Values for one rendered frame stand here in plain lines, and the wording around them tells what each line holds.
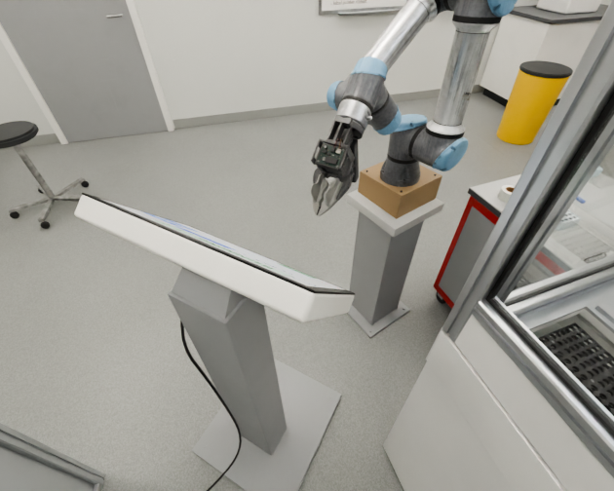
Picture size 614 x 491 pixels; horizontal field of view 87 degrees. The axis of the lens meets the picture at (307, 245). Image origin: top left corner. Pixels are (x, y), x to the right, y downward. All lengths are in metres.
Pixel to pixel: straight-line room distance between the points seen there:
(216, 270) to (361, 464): 1.23
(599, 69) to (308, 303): 0.41
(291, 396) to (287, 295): 1.19
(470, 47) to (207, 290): 0.89
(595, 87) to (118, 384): 1.92
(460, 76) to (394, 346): 1.27
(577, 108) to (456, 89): 0.65
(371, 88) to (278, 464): 1.37
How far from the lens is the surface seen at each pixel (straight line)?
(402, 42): 1.04
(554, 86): 3.76
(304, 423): 1.59
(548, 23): 4.47
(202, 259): 0.55
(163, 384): 1.84
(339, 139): 0.75
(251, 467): 1.57
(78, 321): 2.27
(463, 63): 1.08
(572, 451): 0.67
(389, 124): 0.88
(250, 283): 0.50
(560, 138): 0.49
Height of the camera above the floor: 1.56
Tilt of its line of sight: 44 degrees down
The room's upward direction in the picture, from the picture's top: 1 degrees counter-clockwise
